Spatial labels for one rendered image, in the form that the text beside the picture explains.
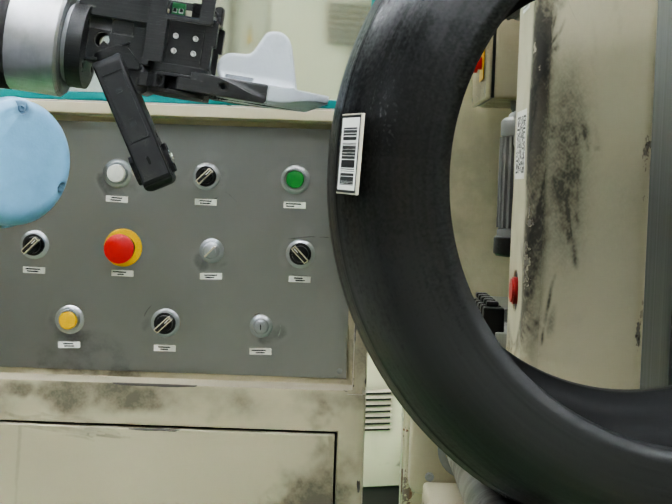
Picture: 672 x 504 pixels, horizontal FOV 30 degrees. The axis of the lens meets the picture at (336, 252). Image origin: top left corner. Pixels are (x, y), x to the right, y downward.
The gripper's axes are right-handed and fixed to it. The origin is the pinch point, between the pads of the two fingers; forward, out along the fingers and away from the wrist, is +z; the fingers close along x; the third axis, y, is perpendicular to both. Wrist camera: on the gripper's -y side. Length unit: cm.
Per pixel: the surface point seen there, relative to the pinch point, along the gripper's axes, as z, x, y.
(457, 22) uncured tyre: 9.9, -11.9, 7.0
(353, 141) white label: 3.8, -11.0, -2.6
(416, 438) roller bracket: 15.1, 25.4, -30.7
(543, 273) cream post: 25.7, 27.9, -11.8
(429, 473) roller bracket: 17.0, 25.0, -34.0
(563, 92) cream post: 24.6, 27.9, 7.1
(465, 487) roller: 18.3, 5.4, -30.4
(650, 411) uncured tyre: 35.9, 15.5, -22.7
